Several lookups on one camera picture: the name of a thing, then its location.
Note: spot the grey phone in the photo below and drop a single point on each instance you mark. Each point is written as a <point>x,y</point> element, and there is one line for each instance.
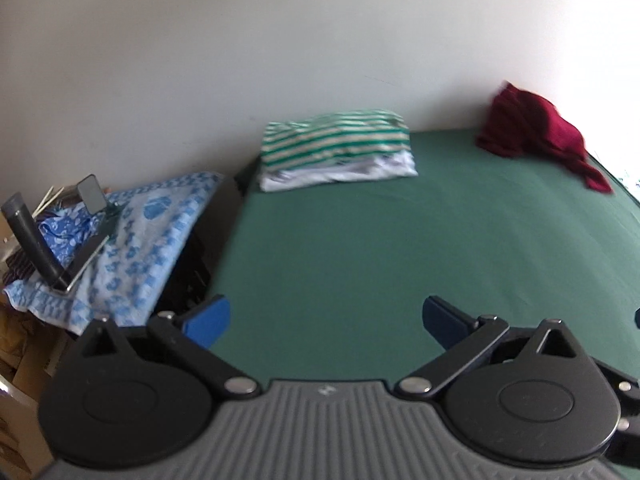
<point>92,194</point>

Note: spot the green table cloth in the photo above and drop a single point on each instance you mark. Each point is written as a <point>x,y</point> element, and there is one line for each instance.
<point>350,240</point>

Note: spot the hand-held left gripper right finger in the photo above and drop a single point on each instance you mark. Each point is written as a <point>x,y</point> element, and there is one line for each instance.
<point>442,320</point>

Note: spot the green striped shirt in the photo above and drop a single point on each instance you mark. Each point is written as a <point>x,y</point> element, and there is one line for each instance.
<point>340,137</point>

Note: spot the white folded garment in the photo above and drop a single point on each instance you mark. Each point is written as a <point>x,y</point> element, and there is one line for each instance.
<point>350,172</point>

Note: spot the dark red garment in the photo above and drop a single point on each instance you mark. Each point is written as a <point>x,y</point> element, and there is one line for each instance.
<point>530,120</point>

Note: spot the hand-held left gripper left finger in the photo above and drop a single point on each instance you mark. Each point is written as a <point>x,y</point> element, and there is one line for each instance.
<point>210,317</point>

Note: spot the blue white patterned cloth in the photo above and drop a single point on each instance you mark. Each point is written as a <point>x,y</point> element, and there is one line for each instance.
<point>145,240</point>

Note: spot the grey metal stand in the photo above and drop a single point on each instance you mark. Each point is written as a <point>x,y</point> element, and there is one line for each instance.
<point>35,245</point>

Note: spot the cardboard box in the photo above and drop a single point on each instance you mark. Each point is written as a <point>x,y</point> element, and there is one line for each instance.
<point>25,390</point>

